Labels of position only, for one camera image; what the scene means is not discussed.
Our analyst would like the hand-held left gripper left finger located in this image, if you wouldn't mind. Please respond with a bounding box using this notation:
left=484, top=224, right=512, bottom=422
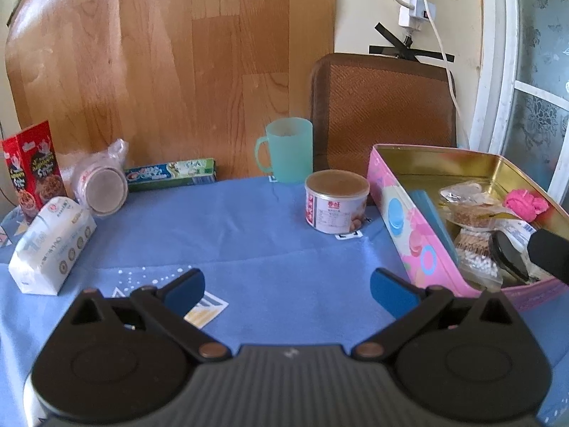
left=67, top=268, right=234, bottom=363

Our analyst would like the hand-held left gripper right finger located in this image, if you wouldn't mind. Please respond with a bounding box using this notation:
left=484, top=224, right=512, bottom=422
left=353, top=268, right=519, bottom=363

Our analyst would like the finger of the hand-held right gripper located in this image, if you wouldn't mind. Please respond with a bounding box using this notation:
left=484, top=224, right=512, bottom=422
left=527, top=230, right=569, bottom=286

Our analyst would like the pink tin box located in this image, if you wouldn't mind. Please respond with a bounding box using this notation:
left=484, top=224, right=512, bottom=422
left=367, top=143, right=569, bottom=313

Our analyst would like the yellow printed card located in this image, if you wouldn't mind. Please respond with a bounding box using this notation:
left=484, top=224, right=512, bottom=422
left=182, top=291, right=230, bottom=331

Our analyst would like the white packet with blue print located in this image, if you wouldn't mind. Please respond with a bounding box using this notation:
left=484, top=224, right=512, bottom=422
left=493, top=218, right=539, bottom=244

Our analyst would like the black oval object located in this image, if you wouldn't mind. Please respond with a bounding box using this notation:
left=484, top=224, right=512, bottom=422
left=488, top=230, right=531, bottom=285

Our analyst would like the pink fluffy ball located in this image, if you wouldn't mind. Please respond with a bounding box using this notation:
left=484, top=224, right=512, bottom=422
left=503, top=189, right=550, bottom=222

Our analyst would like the bag of cotton swabs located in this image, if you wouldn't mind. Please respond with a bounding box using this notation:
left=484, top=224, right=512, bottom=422
left=457, top=249, right=504, bottom=289

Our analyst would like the blue tablecloth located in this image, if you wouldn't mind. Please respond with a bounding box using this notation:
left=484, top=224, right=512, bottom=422
left=0, top=175, right=569, bottom=427

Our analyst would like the clear packet of brown snack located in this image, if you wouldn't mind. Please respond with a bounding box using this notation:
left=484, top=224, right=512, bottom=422
left=439, top=181, right=508, bottom=254

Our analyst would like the labelled tin can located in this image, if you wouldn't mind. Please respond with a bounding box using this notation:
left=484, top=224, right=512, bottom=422
left=304, top=170, right=371, bottom=236

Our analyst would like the green toothpaste box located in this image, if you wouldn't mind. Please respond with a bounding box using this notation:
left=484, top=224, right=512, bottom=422
left=123, top=158, right=218, bottom=193

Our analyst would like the round container in plastic bag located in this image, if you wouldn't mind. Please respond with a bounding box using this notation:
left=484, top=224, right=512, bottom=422
left=60, top=139, right=131, bottom=219

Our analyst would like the plain white tissue pack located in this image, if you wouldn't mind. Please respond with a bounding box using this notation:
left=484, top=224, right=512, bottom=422
left=8, top=196, right=98, bottom=297

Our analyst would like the white framed frosted window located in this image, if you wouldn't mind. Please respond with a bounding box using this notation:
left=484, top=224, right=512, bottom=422
left=469, top=0, right=569, bottom=215

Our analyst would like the green plastic cup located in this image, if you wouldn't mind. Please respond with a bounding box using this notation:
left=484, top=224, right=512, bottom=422
left=254, top=117, right=314, bottom=185

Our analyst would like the brown woven chair back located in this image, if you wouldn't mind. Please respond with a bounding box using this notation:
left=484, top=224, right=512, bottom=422
left=310, top=52, right=459, bottom=175

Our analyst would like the red snack box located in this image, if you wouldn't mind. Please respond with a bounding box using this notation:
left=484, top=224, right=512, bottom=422
left=1, top=120, right=69, bottom=228

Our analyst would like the wooden board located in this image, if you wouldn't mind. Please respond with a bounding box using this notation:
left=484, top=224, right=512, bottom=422
left=4, top=0, right=337, bottom=179

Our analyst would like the black tape cross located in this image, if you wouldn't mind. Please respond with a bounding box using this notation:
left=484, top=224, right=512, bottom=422
left=368, top=22, right=457, bottom=64

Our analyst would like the white power cable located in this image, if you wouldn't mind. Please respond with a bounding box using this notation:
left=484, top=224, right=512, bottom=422
left=417, top=0, right=470, bottom=148

